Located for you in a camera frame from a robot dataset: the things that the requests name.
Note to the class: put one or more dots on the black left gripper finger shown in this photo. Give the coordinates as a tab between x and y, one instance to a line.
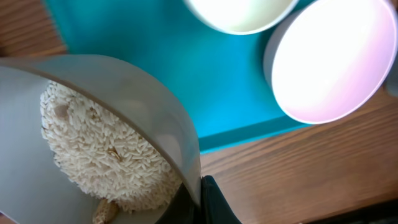
214	207

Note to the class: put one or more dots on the cooked white rice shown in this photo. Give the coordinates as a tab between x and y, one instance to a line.
105	157

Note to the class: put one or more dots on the white plastic cup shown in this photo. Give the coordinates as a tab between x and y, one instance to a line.
241	17

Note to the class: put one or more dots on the white small bowl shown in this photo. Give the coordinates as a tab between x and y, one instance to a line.
325	61

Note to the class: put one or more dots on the grey bowl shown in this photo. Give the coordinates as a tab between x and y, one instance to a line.
33	190

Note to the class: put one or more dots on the grey dishwasher rack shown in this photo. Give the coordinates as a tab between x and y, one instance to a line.
391	84

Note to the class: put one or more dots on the teal plastic tray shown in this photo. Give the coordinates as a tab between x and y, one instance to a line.
217	77

